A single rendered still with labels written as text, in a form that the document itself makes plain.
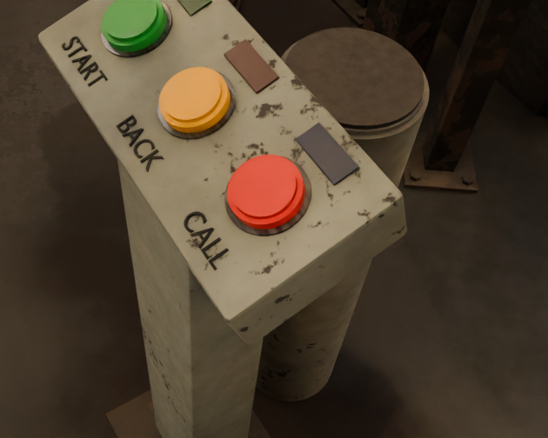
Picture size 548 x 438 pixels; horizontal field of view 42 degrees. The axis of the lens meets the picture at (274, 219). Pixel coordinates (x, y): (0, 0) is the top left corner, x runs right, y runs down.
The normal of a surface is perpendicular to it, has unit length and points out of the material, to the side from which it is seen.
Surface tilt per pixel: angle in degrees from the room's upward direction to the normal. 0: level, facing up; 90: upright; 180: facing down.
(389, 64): 0
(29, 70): 0
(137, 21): 20
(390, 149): 90
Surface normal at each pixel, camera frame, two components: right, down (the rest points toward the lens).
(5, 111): 0.07, -0.58
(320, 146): -0.21, -0.41
